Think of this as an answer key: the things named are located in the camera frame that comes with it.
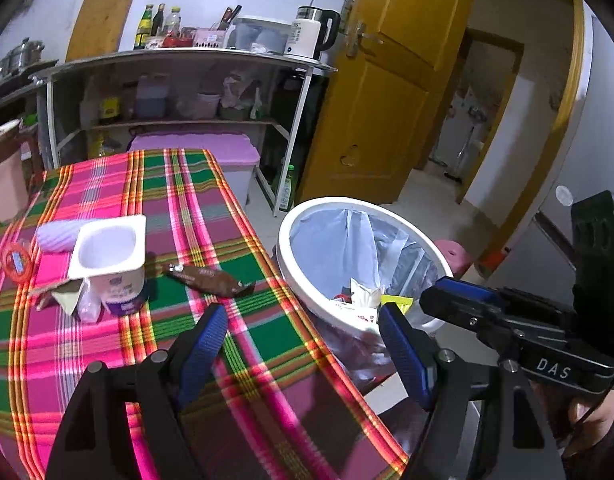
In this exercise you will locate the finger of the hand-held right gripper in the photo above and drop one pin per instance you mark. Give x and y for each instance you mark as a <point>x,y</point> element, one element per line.
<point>462,287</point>
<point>452,310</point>

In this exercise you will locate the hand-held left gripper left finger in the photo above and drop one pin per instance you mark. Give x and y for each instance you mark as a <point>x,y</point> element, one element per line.
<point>207,345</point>

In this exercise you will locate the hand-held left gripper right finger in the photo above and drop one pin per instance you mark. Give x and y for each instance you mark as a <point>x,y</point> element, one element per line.
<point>404,355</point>

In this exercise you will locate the white red printed packet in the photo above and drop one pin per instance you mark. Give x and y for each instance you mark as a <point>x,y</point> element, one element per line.
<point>357,314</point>

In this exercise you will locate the long brown snack wrapper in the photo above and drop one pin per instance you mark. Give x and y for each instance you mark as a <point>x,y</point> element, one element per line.
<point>212,280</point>

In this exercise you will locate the white yogurt cup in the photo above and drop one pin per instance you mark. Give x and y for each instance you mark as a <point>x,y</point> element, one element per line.
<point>112,280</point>

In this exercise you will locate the white round trash bin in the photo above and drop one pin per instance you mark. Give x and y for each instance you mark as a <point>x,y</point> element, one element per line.
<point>297,265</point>

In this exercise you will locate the translucent bin liner bag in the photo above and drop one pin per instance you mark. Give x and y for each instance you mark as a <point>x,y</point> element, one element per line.
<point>337,240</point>

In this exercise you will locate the torn olive beige packet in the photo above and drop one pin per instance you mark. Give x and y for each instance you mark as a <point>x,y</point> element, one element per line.
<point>67,297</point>

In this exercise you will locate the white foam net sleeve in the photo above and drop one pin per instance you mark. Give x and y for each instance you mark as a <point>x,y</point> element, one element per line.
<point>57,235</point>

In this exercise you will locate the person's right hand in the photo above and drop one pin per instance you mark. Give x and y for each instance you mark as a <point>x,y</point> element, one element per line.
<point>602,425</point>

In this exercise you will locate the pink plastic stool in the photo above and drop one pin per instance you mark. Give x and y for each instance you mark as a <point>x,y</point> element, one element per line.
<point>454,252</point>

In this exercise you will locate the pink green plaid tablecloth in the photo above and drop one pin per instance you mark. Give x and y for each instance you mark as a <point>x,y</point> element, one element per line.
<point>137,200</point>

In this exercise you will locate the green plastic bottle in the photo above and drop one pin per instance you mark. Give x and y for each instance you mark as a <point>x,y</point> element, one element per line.
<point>286,190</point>

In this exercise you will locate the grey refrigerator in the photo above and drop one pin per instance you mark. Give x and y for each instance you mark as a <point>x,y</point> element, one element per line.
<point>587,135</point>

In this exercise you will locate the storage bin with pink lid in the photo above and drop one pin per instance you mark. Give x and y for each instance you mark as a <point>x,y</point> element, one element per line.
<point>197,147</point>

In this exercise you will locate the yellow wooden door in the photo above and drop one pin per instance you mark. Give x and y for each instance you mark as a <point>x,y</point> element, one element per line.
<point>387,85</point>

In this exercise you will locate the yellow oil bottle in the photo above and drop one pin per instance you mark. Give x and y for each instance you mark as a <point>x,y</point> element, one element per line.
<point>103,146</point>

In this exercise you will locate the pink plastic basin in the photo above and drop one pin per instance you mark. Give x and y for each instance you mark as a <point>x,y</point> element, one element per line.
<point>206,106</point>

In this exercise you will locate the purple liquid jug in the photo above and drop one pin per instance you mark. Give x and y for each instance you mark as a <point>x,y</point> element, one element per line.
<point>151,100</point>

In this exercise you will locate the crumpled plastic bag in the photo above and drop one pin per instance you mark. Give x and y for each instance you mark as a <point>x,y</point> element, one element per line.
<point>237,95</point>

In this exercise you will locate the yellow label bottle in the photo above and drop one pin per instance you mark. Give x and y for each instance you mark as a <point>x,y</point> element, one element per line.
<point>109,108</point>

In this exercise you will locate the pink pitcher with brown lid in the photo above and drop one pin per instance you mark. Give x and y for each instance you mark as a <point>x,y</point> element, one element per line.
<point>7,185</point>

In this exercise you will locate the white metal shelf unit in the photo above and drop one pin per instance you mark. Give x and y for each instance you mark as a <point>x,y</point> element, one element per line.
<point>187,58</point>

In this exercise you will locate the white black electric kettle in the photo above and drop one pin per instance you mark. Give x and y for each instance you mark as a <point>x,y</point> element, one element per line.
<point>302,37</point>

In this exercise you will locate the red bowl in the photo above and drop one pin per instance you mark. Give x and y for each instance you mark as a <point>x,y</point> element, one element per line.
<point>177,42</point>

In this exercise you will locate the pink utensil holder box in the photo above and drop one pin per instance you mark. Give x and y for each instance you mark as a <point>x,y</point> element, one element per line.
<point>209,39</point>

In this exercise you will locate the clear plastic container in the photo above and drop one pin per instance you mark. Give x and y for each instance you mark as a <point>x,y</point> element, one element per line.
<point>259,35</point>

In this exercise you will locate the green glass bottle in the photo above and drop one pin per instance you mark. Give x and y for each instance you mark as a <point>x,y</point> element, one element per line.
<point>143,30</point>

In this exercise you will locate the clear bottle with yellow cap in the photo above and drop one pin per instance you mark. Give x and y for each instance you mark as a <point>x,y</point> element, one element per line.
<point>172,22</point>

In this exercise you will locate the dark sauce bottle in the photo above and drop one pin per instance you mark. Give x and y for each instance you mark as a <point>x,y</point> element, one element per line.
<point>158,20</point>

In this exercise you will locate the kitchen knife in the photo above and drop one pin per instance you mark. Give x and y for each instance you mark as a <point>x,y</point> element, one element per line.
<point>230,16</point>

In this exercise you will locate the wooden cutting board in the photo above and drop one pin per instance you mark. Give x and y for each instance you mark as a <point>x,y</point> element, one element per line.
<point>99,25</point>

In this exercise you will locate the steel cooking pot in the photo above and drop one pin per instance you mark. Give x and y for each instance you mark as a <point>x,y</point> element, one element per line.
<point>27,55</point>

